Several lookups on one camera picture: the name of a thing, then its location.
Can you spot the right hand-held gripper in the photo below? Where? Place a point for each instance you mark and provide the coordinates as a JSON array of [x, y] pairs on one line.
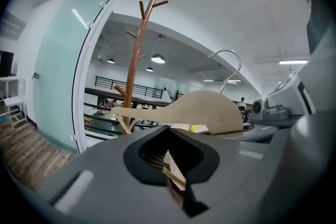
[[283, 105]]

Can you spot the white stool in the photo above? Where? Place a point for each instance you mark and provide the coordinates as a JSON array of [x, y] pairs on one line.
[[13, 101]]

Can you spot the yellow bottle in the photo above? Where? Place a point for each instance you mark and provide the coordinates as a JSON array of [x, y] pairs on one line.
[[192, 128]]

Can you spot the white desk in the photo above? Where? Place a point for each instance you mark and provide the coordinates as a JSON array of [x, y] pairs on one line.
[[9, 80]]

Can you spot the frosted glass door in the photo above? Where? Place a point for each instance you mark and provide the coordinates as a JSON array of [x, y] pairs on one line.
[[63, 73]]

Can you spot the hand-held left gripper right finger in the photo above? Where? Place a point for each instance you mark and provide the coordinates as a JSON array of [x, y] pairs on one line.
[[236, 165]]

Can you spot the round table with beige cloth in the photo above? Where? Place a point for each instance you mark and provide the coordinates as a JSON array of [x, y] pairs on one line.
[[181, 127]]

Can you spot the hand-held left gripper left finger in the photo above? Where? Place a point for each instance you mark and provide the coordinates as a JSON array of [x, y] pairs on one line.
[[105, 178]]

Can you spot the wooden spoon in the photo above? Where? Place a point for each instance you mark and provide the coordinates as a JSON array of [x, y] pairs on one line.
[[105, 118]]

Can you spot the black monitor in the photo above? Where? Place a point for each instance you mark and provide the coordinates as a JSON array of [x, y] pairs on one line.
[[6, 63]]

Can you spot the round pendant ceiling lamp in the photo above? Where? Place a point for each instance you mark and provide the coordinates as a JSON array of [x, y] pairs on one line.
[[110, 61], [158, 58], [149, 69]]

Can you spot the long ceiling light bar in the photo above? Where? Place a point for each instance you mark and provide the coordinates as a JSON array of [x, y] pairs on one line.
[[293, 62], [80, 18]]

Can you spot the light wooden hanger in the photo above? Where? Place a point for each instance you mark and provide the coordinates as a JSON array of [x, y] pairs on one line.
[[204, 110]]

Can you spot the black balcony railing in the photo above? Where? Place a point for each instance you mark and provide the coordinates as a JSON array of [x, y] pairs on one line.
[[131, 87]]

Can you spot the person's black shirt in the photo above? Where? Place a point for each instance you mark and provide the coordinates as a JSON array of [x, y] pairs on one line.
[[315, 21]]

